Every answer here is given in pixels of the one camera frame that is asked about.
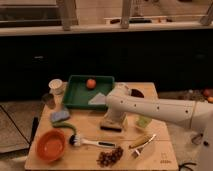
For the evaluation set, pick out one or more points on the bunch of red grapes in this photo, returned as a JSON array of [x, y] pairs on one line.
[[106, 159]]

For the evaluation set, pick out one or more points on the green chili pepper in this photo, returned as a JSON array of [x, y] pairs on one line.
[[64, 125]]

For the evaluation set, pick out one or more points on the orange fruit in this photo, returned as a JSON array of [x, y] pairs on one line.
[[90, 83]]

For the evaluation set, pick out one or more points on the dark metal can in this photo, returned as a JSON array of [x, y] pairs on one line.
[[48, 100]]

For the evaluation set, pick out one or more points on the green plastic cup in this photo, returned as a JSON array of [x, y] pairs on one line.
[[143, 122]]

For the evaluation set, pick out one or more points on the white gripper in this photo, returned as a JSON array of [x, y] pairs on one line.
[[114, 117]]

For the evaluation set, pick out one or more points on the wooden block eraser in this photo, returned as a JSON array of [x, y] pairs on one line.
[[108, 127]]

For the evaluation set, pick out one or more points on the green plastic tray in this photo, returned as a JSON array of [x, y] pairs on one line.
[[77, 95]]

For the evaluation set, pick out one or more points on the blue sponge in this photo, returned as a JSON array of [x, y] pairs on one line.
[[59, 116]]

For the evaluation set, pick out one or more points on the yellow banana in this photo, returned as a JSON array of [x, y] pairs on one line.
[[139, 141]]

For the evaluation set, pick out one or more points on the dark red bowl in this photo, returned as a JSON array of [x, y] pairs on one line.
[[136, 93]]

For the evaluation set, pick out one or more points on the orange red bowl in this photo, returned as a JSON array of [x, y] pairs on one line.
[[50, 146]]

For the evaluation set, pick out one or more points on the grey folded cloth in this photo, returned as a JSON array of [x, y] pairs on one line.
[[98, 99]]

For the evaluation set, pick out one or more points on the white paper cup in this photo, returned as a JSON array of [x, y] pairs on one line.
[[56, 86]]

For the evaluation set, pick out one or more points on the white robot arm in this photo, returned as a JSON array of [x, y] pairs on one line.
[[194, 115]]

